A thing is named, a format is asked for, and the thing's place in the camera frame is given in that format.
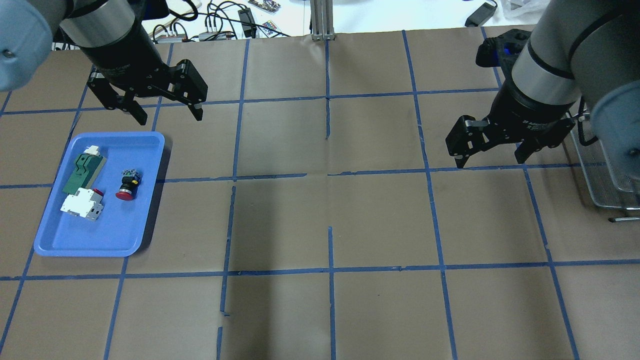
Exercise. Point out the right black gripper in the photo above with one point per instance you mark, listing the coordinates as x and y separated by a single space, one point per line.
525 116

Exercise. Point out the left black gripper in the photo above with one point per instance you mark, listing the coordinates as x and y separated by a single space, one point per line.
126 57

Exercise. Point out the red emergency stop button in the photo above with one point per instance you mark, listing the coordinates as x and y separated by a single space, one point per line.
130 181

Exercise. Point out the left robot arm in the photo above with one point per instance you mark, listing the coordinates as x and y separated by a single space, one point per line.
29 27

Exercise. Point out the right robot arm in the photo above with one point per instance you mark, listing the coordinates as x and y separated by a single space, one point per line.
579 50

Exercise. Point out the green terminal block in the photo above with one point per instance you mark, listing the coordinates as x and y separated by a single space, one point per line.
84 172

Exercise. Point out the white circuit breaker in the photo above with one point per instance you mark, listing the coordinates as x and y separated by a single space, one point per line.
85 203

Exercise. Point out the black power adapter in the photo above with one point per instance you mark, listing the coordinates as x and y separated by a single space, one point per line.
482 14

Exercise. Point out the blue plastic tray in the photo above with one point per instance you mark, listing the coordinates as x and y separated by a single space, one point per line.
108 216

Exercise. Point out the usb hub with cables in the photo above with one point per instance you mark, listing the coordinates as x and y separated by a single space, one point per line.
168 32

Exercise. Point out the aluminium frame post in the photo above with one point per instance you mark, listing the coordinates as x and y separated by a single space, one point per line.
322 20

